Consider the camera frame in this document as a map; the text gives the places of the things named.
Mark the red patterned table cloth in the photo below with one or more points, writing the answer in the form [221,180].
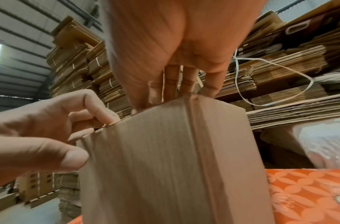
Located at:
[308,197]

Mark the person's right hand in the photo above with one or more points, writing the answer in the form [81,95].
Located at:
[181,30]

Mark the wall of cardboard stacks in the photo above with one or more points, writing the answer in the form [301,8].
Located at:
[292,65]

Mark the white woven sack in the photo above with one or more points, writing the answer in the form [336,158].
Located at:
[325,140]

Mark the person's left hand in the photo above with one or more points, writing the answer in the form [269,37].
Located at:
[31,140]

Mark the large cardboard box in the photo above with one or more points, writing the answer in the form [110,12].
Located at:
[175,175]

